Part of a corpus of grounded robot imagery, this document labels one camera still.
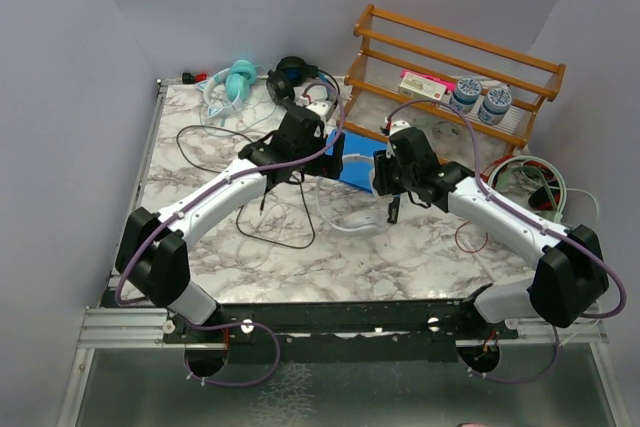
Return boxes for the red black headphones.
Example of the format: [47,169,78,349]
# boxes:
[490,160,565,212]

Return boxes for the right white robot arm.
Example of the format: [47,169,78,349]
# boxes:
[372,121,609,338]

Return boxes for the white over-ear headphones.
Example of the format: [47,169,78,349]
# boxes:
[314,178,387,235]

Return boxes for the white stick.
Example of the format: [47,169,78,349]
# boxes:
[456,240,498,282]

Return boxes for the white green box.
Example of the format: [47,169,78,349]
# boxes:
[398,71,446,102]

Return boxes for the red black connector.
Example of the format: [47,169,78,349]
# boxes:
[181,72,208,85]

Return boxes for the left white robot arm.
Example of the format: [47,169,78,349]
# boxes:
[115,107,345,342]

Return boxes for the black blue headphones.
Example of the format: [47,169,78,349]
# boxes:
[266,56,341,109]

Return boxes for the wooden shelf rack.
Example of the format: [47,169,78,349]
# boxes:
[344,4,566,165]

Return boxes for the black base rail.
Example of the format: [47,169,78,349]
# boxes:
[160,299,518,364]

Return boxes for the green headphones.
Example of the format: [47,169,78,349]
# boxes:
[481,155,601,227]

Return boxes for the black headphone cable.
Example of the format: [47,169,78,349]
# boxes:
[176,125,317,251]

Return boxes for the white headphone cable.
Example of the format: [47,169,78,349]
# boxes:
[234,201,301,273]

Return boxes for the thin red wire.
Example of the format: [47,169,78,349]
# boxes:
[453,219,491,254]

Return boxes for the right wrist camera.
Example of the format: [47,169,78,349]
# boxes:
[381,118,411,137]

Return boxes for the blue-lid jar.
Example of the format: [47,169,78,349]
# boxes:
[449,77,482,113]
[477,87,513,125]

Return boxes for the tape roll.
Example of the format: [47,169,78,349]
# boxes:
[432,121,461,141]

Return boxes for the right blue-lid jar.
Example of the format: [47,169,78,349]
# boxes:
[477,87,513,125]

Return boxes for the teal cat-ear headphones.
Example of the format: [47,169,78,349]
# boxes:
[196,60,264,122]

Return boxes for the left blue-lid jar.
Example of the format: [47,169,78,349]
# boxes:
[449,77,482,113]

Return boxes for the blue notebook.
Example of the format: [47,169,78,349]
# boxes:
[331,130,386,196]

